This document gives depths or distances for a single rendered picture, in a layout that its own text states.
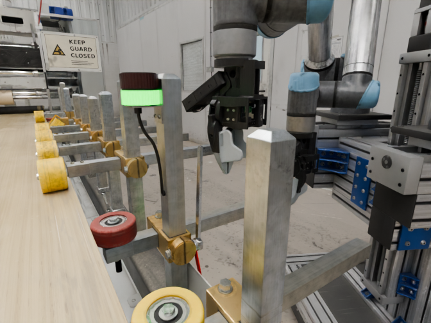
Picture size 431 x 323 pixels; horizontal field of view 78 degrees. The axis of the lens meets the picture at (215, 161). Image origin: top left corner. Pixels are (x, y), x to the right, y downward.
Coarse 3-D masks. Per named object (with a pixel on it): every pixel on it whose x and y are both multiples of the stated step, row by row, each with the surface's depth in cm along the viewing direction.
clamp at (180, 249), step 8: (152, 216) 59; (152, 224) 56; (160, 224) 56; (160, 232) 53; (160, 240) 53; (168, 240) 50; (176, 240) 50; (184, 240) 50; (160, 248) 54; (168, 248) 50; (176, 248) 49; (184, 248) 50; (192, 248) 51; (168, 256) 49; (176, 256) 49; (184, 256) 50; (192, 256) 51; (176, 264) 50; (184, 264) 51
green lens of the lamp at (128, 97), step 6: (126, 90) 41; (132, 90) 40; (138, 90) 40; (144, 90) 41; (150, 90) 41; (156, 90) 42; (126, 96) 41; (132, 96) 41; (138, 96) 41; (144, 96) 41; (150, 96) 41; (156, 96) 43; (126, 102) 41; (132, 102) 41; (138, 102) 41; (144, 102) 41; (150, 102) 42; (156, 102) 43
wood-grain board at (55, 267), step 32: (0, 128) 161; (32, 128) 161; (0, 160) 92; (32, 160) 92; (0, 192) 64; (32, 192) 64; (64, 192) 64; (0, 224) 50; (32, 224) 50; (64, 224) 50; (0, 256) 40; (32, 256) 40; (64, 256) 40; (96, 256) 40; (0, 288) 34; (32, 288) 34; (64, 288) 34; (96, 288) 34; (0, 320) 29; (32, 320) 29; (64, 320) 29; (96, 320) 29
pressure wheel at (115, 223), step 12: (108, 216) 52; (120, 216) 52; (132, 216) 51; (96, 228) 47; (108, 228) 47; (120, 228) 47; (132, 228) 49; (96, 240) 47; (108, 240) 47; (120, 240) 47; (120, 264) 52
